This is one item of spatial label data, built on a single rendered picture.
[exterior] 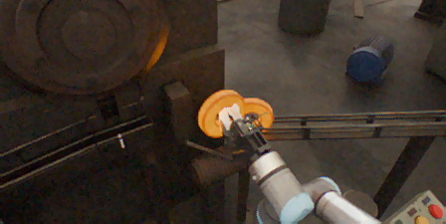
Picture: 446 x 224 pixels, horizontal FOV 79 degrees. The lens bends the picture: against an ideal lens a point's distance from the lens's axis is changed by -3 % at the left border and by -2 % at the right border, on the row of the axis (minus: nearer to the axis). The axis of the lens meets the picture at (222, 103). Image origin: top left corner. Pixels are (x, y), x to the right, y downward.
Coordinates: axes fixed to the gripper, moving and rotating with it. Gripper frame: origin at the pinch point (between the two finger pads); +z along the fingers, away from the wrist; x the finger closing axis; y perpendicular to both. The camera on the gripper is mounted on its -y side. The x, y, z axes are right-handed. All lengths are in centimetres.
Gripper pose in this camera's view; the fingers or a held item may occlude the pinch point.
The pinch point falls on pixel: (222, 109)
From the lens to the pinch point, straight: 84.3
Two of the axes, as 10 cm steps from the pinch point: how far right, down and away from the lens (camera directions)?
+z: -5.0, -7.3, 4.7
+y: 1.5, -6.1, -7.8
